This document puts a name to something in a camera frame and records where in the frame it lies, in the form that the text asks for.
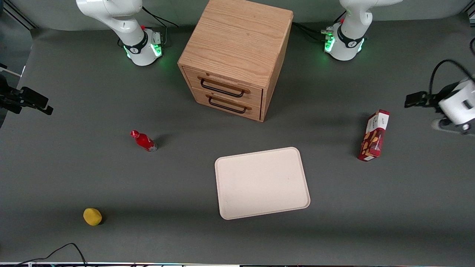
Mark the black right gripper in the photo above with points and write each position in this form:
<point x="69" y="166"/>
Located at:
<point x="15" y="97"/>

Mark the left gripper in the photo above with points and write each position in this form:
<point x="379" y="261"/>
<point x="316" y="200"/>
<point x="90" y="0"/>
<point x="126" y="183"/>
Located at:
<point x="431" y="99"/>

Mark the red cookie box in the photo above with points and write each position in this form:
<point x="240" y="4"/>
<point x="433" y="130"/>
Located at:
<point x="373" y="139"/>

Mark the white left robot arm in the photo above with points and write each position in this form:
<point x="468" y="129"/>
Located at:
<point x="349" y="37"/>

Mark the beige plastic tray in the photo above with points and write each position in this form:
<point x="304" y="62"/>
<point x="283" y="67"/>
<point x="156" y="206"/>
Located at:
<point x="259" y="183"/>

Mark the red soda bottle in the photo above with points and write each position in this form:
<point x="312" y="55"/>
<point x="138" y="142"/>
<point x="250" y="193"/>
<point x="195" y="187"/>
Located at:
<point x="144" y="141"/>

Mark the yellow sponge ball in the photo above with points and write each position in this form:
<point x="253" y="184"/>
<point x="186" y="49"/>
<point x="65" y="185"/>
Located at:
<point x="92" y="216"/>

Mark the wooden two-drawer cabinet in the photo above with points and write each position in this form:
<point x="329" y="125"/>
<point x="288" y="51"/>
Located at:
<point x="237" y="40"/>

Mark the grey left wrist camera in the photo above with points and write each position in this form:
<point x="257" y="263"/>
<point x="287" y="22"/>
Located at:
<point x="445" y="125"/>

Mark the aluminium frame rail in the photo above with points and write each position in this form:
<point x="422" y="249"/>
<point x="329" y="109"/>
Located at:
<point x="20" y="15"/>

